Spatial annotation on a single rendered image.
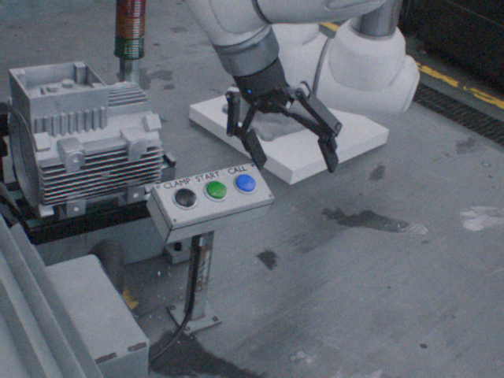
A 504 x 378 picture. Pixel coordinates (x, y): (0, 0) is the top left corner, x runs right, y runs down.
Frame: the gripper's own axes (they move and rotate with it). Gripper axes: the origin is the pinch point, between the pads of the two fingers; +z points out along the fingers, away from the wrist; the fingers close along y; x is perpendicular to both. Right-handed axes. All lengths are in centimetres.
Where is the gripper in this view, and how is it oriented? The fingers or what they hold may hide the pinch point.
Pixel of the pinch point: (295, 161)
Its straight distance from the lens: 113.4
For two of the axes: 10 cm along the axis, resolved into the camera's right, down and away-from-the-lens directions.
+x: -4.0, 7.1, -5.8
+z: 3.5, 7.0, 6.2
